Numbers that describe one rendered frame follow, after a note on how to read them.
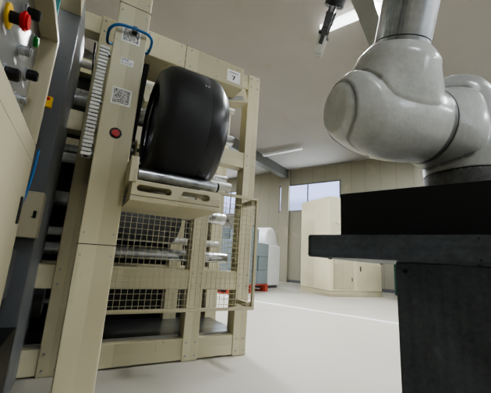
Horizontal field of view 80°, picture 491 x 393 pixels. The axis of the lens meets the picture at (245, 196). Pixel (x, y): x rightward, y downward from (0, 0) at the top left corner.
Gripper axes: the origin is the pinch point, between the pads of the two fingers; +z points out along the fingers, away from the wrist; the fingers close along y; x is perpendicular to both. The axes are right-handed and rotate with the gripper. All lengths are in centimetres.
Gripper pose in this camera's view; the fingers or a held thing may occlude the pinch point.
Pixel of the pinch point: (318, 52)
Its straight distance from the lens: 136.7
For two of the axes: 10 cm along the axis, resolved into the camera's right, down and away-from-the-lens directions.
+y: -2.5, 3.4, -9.0
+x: 9.3, 3.3, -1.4
